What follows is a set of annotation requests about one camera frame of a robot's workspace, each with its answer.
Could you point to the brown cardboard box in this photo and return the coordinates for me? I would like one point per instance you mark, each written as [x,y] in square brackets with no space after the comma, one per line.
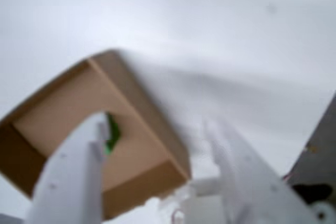
[65,98]

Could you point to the green cube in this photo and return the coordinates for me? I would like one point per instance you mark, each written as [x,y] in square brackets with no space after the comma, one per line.
[113,132]

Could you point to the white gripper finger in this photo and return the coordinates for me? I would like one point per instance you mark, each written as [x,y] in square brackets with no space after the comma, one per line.
[68,176]
[252,187]

